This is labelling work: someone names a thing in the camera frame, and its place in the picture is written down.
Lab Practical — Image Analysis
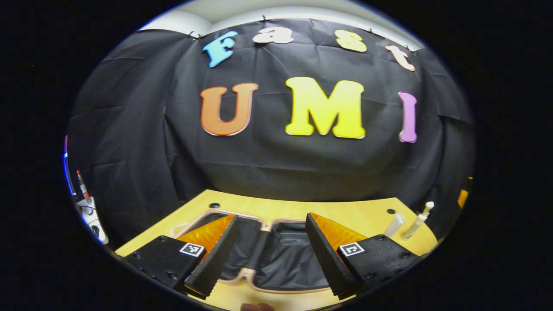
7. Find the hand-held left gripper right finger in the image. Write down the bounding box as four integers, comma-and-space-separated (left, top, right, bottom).
304, 212, 424, 301

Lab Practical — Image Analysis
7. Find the white pump bottle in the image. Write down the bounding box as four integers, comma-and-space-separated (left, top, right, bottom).
401, 201, 435, 241

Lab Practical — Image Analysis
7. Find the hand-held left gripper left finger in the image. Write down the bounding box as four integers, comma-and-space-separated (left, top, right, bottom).
113, 214, 240, 300

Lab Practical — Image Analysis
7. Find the white squeeze tube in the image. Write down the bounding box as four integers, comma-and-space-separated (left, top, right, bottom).
384, 211, 407, 239

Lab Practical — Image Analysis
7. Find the red white stick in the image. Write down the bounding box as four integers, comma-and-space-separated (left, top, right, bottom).
76, 170, 92, 204

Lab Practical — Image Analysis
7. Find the beige pink suitcase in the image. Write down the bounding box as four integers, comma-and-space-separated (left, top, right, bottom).
172, 209, 335, 295

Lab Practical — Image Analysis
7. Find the white plastic device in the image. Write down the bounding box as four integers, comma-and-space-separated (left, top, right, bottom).
77, 196, 109, 245

